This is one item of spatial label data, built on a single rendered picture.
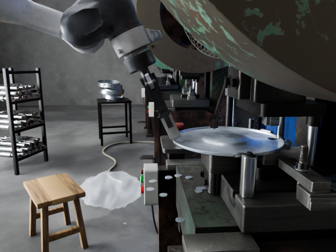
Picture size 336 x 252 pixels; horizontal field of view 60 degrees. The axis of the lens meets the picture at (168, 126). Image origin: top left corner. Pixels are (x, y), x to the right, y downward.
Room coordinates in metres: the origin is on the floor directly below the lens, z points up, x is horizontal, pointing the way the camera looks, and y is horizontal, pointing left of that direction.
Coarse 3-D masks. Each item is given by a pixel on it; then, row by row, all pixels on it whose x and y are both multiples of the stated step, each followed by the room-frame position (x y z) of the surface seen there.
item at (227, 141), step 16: (192, 128) 0.87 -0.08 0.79; (208, 128) 0.89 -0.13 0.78; (224, 128) 0.89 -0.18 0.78; (240, 128) 0.88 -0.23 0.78; (176, 144) 0.70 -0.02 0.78; (192, 144) 0.70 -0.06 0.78; (208, 144) 0.70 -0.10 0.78; (224, 144) 0.69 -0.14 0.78; (240, 144) 0.70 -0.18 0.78; (256, 144) 0.70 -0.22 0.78; (272, 144) 0.70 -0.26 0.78
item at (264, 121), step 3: (264, 117) 0.76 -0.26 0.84; (267, 117) 0.75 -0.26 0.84; (270, 117) 0.74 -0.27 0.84; (273, 117) 0.74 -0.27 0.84; (276, 117) 0.74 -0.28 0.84; (279, 117) 0.74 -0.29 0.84; (264, 120) 0.76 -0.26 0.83; (267, 120) 0.75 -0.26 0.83; (270, 120) 0.74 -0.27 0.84; (273, 120) 0.74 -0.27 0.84; (276, 120) 0.74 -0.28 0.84; (264, 123) 0.76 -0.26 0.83; (267, 123) 0.75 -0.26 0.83; (270, 123) 0.74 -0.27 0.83; (273, 123) 0.74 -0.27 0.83; (276, 123) 0.74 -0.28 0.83
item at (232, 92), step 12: (228, 72) 0.80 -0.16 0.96; (240, 72) 0.71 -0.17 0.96; (228, 84) 0.78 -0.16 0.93; (240, 84) 0.71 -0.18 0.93; (252, 84) 0.70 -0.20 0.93; (264, 84) 0.68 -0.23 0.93; (240, 96) 0.71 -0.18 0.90; (252, 96) 0.69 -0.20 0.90; (264, 96) 0.68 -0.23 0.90; (276, 96) 0.69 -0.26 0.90; (288, 96) 0.69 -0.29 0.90; (300, 96) 0.69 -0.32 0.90
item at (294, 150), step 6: (270, 138) 0.78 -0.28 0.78; (282, 138) 0.77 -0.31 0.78; (294, 144) 0.71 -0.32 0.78; (282, 150) 0.69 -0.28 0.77; (288, 150) 0.69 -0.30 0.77; (294, 150) 0.69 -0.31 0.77; (258, 156) 0.72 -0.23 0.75; (264, 156) 0.69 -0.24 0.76; (270, 156) 0.69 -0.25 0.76; (276, 156) 0.69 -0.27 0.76; (282, 156) 0.69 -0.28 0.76; (288, 156) 0.69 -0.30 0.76; (294, 156) 0.69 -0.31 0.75; (264, 162) 0.69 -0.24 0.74; (270, 162) 0.69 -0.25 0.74; (276, 162) 0.69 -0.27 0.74
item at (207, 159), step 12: (168, 144) 0.71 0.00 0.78; (204, 156) 0.77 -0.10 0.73; (216, 156) 0.70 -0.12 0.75; (228, 156) 0.70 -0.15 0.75; (204, 168) 0.76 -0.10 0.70; (216, 168) 0.70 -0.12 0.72; (228, 168) 0.70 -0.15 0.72; (204, 180) 0.72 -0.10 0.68; (216, 180) 0.70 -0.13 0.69; (216, 192) 0.70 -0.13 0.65
